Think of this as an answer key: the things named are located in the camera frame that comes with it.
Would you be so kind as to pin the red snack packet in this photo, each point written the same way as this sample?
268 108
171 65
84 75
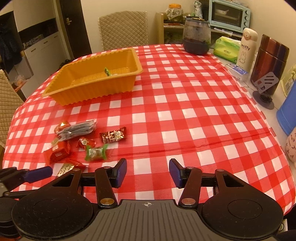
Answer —
56 153

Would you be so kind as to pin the dark glass jar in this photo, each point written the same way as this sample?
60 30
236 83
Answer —
196 37

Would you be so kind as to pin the orange plastic tray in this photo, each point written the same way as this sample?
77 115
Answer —
92 76

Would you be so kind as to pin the white cabinet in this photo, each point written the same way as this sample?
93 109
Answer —
44 46

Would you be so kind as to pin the grey phone stand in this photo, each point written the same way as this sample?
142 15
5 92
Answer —
266 90

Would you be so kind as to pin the red checked tablecloth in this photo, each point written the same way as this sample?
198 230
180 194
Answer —
185 111

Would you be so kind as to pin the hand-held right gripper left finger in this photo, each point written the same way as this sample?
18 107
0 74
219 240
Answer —
121 173

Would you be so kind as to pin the large green candy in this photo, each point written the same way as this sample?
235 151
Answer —
96 153

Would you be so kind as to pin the red printed candy packet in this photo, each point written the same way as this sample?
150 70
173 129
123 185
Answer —
113 135

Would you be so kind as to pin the brown box at right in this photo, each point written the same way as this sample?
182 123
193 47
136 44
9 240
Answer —
269 60

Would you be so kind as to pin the wooden shelf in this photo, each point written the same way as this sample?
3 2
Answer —
171 26

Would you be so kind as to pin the blue plastic container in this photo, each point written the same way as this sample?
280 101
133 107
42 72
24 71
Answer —
286 118

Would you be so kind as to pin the grey cookie packet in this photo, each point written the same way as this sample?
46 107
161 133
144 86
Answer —
76 129

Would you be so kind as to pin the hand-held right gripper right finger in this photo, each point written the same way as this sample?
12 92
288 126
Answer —
175 173

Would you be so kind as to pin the green tissue pack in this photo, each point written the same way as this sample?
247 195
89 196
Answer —
226 48

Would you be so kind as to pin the beige quilted chair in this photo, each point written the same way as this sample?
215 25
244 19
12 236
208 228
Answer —
5 104
123 30

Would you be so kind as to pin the red and gold candy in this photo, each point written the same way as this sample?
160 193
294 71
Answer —
69 166

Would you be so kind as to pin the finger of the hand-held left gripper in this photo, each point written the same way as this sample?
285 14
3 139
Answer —
39 173

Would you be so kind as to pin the small blue and white box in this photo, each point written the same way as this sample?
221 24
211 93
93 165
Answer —
237 70

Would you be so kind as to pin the dark door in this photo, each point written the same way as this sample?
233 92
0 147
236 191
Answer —
76 25

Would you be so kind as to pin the jar with orange lid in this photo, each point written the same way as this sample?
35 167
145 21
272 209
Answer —
174 10

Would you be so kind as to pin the small green candy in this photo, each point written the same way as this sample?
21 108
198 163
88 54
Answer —
106 71

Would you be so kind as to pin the small red candy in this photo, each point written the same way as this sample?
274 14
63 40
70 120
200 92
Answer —
84 142
62 126

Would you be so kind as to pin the pink patterned object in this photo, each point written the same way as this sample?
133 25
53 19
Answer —
291 146

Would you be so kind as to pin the white rabbit print bottle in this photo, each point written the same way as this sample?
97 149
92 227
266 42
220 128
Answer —
247 49

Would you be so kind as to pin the light blue toaster oven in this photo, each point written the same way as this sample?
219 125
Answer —
229 14

